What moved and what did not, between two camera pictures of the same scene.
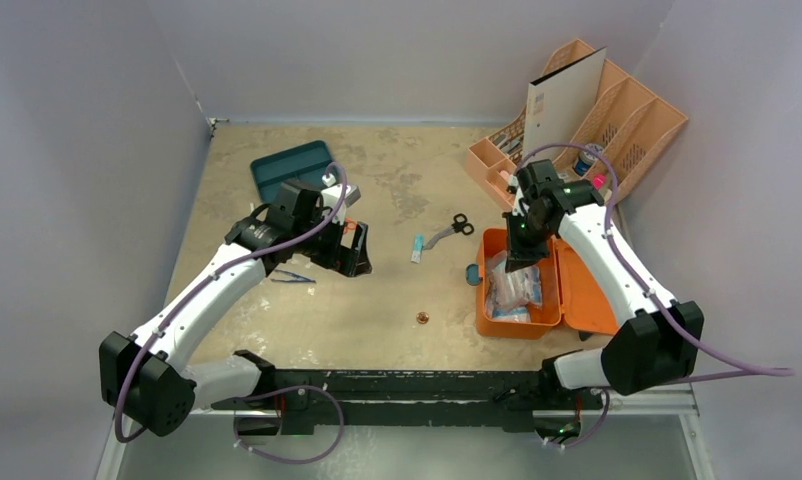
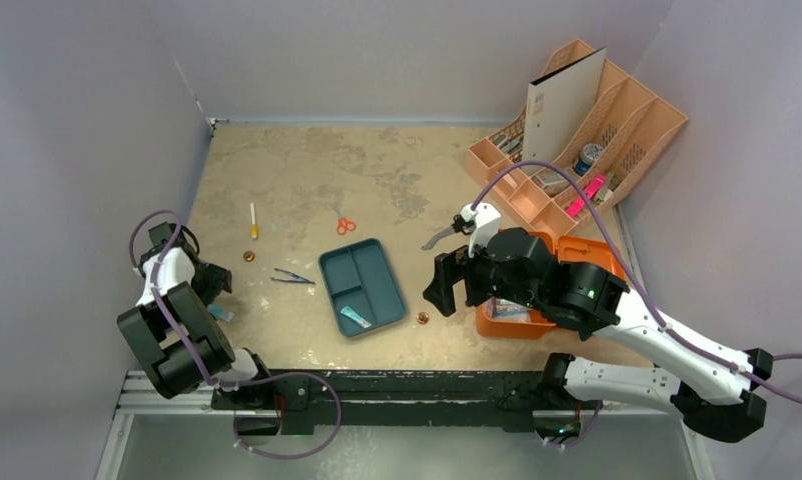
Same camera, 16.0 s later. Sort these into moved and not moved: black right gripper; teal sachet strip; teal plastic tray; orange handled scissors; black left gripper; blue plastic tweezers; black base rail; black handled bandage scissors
Moved: black right gripper; black left gripper; teal plastic tray; teal sachet strip
Not moved: blue plastic tweezers; orange handled scissors; black base rail; black handled bandage scissors
